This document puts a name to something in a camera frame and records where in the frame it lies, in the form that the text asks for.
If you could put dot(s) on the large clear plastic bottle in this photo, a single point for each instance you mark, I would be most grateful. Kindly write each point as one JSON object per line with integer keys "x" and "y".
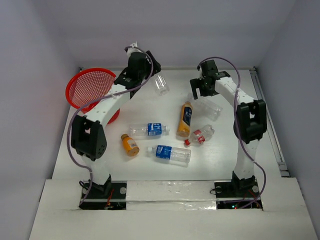
{"x": 205, "y": 107}

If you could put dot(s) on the blue label bottle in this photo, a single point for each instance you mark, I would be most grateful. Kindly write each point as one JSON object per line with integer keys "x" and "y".
{"x": 170, "y": 155}
{"x": 151, "y": 129}

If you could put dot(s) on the tall orange juice bottle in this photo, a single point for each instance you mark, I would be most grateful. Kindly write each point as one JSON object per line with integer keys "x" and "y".
{"x": 184, "y": 126}

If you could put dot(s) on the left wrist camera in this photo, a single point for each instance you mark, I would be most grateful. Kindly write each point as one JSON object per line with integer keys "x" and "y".
{"x": 132, "y": 48}

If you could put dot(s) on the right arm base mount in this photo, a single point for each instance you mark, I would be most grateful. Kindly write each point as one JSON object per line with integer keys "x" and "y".
{"x": 237, "y": 194}

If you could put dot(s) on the clear unlabeled plastic bottle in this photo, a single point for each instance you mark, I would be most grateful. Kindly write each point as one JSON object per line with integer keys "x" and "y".
{"x": 160, "y": 85}

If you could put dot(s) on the blue label bottle middle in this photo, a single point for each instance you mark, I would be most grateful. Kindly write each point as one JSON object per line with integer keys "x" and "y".
{"x": 151, "y": 129}

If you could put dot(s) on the crushed red label bottle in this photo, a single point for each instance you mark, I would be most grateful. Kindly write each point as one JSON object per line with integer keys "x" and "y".
{"x": 200, "y": 135}

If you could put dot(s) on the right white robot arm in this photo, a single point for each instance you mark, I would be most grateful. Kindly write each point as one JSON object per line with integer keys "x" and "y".
{"x": 250, "y": 124}

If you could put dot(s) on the red mesh plastic bin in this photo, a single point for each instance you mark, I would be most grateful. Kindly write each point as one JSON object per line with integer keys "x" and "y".
{"x": 88, "y": 86}

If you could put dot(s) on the aluminium rail right edge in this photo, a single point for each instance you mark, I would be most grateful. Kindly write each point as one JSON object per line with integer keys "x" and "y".
{"x": 284, "y": 171}

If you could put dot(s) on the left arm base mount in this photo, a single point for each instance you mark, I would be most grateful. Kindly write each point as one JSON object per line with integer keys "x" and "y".
{"x": 114, "y": 198}

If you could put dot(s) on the blue label bottle front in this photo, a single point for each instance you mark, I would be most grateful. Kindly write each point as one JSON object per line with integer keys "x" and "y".
{"x": 170, "y": 155}

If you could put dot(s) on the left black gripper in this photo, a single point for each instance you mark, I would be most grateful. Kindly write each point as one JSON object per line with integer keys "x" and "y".
{"x": 152, "y": 63}

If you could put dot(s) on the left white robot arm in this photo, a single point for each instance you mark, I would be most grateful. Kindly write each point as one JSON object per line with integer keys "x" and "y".
{"x": 86, "y": 138}

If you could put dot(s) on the small orange juice bottle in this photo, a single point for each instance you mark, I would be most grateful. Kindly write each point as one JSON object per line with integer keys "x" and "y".
{"x": 129, "y": 145}

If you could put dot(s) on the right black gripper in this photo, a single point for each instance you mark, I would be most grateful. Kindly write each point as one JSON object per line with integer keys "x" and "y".
{"x": 196, "y": 83}

